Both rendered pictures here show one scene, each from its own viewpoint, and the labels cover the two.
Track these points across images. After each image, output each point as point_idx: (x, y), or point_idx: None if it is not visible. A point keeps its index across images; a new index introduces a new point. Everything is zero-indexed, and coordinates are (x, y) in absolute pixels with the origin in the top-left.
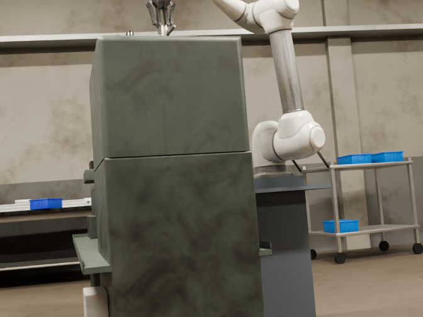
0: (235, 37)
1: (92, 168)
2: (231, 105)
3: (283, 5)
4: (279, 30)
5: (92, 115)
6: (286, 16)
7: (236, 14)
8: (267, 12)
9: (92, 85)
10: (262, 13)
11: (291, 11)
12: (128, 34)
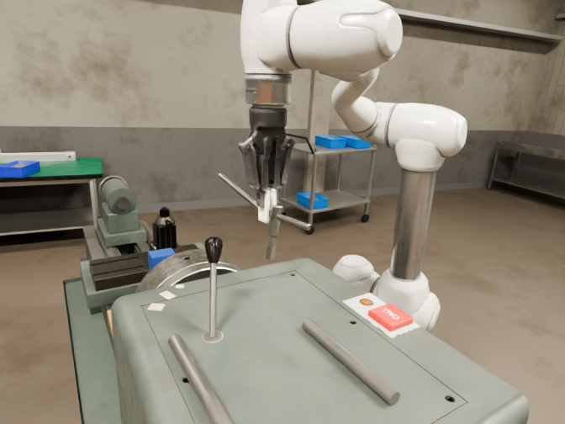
0: (521, 410)
1: (98, 289)
2: None
3: (452, 144)
4: (425, 172)
5: (129, 420)
6: (446, 156)
7: (361, 127)
8: (419, 144)
9: (139, 422)
10: (406, 139)
11: (458, 151)
12: (213, 251)
